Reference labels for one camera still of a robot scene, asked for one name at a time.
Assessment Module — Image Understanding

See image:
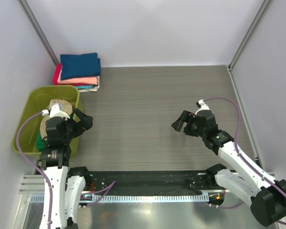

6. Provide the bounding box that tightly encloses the olive green plastic bin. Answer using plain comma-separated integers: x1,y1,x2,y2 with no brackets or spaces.
12,85,85,158

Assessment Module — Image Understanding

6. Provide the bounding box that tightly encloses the blue mickey t shirt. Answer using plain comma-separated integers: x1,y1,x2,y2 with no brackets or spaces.
60,52,101,80

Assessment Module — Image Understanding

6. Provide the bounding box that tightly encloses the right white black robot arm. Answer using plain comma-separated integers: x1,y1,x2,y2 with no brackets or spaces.
171,110,286,227

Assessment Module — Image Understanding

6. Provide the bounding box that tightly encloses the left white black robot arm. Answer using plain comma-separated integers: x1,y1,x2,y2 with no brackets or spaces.
39,104,93,229

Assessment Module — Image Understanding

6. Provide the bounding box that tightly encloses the green t shirt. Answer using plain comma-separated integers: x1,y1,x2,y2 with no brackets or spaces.
36,132,48,152

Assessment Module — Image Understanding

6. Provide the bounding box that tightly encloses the beige t shirt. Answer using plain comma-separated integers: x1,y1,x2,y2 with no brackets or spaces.
40,99,73,139

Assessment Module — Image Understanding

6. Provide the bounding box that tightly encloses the folded teal t shirt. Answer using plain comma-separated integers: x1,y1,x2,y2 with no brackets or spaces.
75,84,99,91

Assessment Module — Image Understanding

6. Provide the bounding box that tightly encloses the folded salmon pink t shirt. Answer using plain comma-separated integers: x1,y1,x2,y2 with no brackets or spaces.
59,75,98,85

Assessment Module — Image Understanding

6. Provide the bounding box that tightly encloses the folded magenta t shirt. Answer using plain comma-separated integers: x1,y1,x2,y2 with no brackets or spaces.
52,63,62,85

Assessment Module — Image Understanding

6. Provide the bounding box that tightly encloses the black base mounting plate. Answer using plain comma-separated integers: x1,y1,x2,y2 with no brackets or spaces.
85,170,222,191

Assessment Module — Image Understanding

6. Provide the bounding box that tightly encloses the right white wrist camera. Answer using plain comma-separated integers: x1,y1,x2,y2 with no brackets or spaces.
195,99,210,115

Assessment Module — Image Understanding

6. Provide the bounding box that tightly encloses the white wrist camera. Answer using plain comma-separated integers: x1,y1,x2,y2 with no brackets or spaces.
41,103,70,120
195,99,210,115

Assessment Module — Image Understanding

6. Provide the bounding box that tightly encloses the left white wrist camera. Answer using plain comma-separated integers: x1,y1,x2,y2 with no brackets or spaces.
41,103,70,120

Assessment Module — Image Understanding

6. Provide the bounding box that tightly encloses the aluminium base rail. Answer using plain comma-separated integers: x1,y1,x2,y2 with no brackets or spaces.
19,175,45,194

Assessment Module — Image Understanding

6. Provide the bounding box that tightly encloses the white slotted cable duct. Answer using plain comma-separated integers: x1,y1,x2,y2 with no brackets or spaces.
30,193,209,204

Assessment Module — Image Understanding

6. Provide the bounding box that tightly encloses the left aluminium frame post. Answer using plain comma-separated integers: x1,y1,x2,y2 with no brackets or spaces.
18,0,59,65

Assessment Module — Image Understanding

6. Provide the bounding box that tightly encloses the aluminium frame post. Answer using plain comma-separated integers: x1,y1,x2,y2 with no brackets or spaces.
228,0,275,69
18,0,59,65

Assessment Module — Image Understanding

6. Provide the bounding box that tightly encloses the right aluminium frame post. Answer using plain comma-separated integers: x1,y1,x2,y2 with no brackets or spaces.
228,0,275,69

